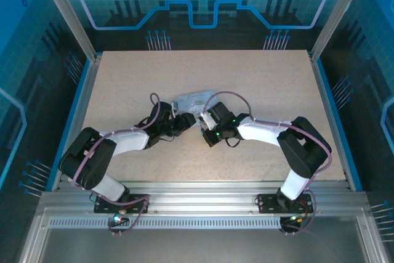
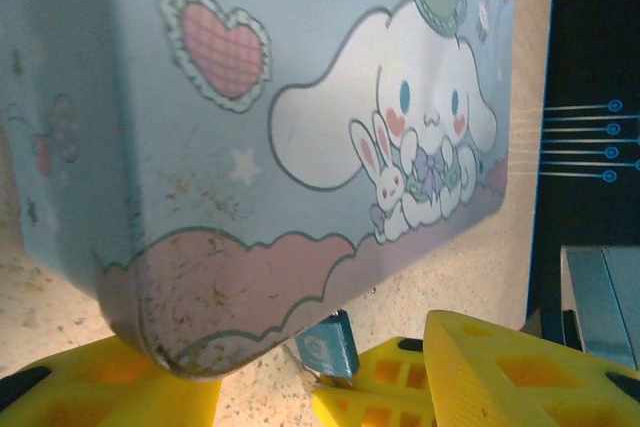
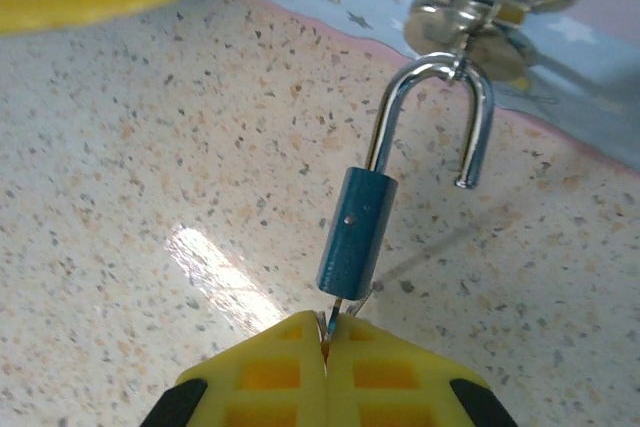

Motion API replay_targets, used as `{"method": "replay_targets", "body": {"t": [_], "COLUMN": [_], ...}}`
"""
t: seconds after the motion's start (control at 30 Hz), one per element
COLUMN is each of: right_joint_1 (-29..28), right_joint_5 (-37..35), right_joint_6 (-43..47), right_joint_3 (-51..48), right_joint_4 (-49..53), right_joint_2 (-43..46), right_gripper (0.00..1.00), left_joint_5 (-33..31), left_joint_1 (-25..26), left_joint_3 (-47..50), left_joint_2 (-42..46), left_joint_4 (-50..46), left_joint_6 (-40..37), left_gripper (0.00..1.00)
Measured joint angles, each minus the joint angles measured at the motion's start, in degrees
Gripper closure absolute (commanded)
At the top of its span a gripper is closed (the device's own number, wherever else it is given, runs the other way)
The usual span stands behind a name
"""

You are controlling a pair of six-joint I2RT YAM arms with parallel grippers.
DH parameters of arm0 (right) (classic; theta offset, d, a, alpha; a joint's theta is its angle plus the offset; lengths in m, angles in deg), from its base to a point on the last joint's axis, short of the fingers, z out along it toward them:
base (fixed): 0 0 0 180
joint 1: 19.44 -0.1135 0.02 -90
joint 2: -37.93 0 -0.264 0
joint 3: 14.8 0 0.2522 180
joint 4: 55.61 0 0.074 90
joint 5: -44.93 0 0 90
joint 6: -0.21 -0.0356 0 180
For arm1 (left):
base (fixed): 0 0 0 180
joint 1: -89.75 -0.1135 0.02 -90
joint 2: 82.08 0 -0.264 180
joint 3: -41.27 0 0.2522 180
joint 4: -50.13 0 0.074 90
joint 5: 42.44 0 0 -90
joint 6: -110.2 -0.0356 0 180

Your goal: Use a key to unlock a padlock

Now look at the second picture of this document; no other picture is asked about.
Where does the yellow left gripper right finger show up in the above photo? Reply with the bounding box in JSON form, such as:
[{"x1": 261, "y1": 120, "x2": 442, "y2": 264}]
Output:
[{"x1": 423, "y1": 309, "x2": 640, "y2": 427}]

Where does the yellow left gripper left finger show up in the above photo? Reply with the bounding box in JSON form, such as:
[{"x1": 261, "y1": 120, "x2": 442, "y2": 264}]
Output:
[{"x1": 0, "y1": 335, "x2": 224, "y2": 427}]

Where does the small blue tag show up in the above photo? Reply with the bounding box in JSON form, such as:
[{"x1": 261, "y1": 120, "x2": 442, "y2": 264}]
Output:
[{"x1": 293, "y1": 310, "x2": 362, "y2": 382}]

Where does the light blue zip pouch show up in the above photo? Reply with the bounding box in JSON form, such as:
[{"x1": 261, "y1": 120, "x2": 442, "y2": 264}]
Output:
[{"x1": 0, "y1": 0, "x2": 519, "y2": 381}]

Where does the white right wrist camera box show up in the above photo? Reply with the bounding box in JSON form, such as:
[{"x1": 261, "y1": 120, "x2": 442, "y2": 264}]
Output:
[{"x1": 559, "y1": 245, "x2": 640, "y2": 371}]

